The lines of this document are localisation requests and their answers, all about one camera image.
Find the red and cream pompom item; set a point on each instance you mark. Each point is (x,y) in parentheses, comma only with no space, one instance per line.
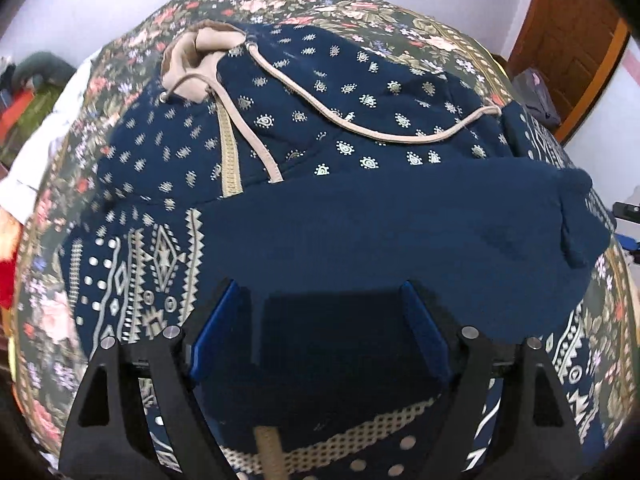
(7,280)

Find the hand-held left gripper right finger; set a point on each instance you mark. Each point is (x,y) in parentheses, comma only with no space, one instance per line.
(425,330)

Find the white bed sheet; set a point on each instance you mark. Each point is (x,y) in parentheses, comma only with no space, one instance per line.
(30,160)

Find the grey-green cloth bundle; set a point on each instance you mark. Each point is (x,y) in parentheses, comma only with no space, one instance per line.
(42,65)

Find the grey bag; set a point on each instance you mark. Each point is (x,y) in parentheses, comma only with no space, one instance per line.
(537,95)

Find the green patterned cloth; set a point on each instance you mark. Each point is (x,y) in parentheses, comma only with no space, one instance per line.
(35,102)

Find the black object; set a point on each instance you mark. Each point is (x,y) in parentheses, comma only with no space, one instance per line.
(627,209)

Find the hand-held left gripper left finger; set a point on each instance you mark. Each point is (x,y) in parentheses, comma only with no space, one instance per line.
(220,322)

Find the wooden door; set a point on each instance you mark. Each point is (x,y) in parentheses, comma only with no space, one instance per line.
(565,25)

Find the floral bedspread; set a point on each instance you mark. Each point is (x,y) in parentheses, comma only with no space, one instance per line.
(350,7)

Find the navy patterned hoodie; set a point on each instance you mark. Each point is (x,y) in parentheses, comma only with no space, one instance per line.
(380,220)

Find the pile of mixed clothes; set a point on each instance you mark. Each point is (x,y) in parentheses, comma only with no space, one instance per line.
(5,75)

